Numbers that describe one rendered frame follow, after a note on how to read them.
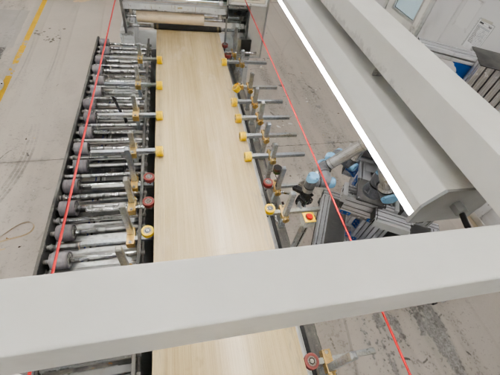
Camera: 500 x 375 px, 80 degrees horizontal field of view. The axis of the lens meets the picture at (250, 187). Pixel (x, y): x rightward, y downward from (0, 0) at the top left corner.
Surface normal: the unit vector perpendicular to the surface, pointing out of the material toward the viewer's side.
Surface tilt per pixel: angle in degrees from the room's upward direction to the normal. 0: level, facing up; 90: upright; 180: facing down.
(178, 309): 0
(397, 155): 61
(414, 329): 0
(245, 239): 0
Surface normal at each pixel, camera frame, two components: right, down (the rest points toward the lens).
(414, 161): -0.79, -0.25
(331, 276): 0.13, -0.63
